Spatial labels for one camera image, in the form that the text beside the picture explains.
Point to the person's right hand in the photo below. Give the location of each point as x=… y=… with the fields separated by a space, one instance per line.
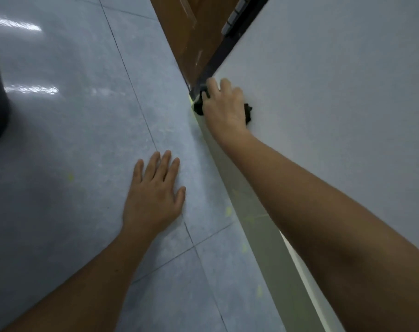
x=226 y=110

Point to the person's left hand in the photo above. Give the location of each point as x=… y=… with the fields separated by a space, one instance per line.
x=150 y=203

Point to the person's left little finger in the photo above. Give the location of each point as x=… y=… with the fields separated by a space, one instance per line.
x=138 y=174

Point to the person's left thumb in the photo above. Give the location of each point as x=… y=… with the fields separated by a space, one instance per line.
x=181 y=200

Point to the person's right fingers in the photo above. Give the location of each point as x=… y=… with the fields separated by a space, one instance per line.
x=221 y=89

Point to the person's left middle finger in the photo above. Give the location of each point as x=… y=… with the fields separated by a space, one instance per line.
x=163 y=167

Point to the black cleaning cloth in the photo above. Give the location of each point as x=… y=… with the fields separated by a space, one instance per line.
x=248 y=114

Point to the person's left forearm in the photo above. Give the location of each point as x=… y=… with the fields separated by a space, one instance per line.
x=88 y=283

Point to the person's right forearm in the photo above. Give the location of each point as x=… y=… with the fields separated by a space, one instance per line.
x=327 y=231

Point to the brown wooden door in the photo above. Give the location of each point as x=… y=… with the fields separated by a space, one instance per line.
x=181 y=27

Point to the grey metal door hinge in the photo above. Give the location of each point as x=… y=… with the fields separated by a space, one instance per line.
x=234 y=15

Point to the white skirting board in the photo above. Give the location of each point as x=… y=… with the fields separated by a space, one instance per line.
x=261 y=235

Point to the black door frame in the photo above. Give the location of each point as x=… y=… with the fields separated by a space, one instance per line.
x=230 y=41

